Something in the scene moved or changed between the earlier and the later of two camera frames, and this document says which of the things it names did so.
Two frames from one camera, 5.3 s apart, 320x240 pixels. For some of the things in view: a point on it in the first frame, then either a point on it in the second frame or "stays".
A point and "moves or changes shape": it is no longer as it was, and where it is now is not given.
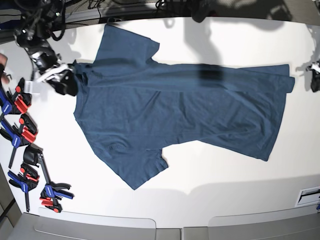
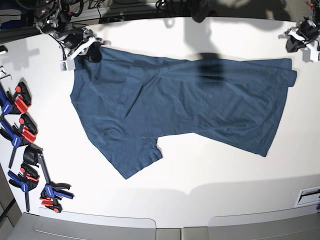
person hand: (4, 79) to (3, 50)
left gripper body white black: (54, 74) to (89, 39)
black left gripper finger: (67, 85) to (94, 52)
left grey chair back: (48, 225) stays
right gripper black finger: (315, 80) to (293, 44)
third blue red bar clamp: (27, 179) stays
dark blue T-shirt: (129, 106) moves or changes shape
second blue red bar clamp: (26, 134) stays
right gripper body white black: (314, 66) to (296, 33)
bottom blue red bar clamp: (32, 154) stays
